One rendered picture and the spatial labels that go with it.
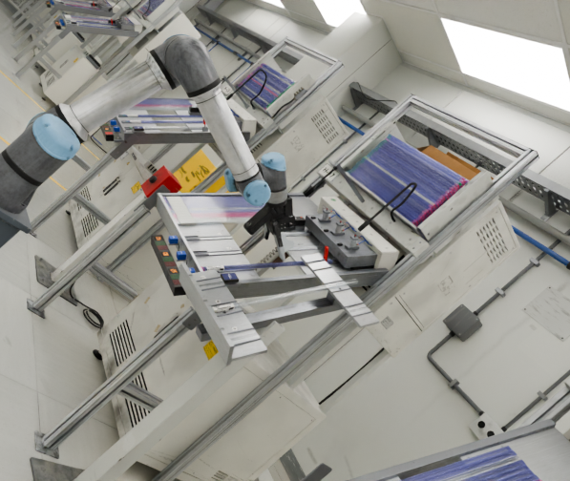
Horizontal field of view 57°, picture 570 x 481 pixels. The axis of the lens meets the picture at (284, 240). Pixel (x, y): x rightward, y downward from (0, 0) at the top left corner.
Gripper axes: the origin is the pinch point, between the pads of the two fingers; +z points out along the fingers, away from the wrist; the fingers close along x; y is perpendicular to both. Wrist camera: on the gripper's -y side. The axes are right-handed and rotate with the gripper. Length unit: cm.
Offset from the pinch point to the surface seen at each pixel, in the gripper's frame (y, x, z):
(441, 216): 62, -11, -2
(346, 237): 33.6, 8.1, 9.2
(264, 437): -13, -10, 83
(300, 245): 16.4, 13.4, 10.9
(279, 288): -2.6, -9.9, 8.5
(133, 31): 36, 461, 11
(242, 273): -12.5, -2.6, 3.5
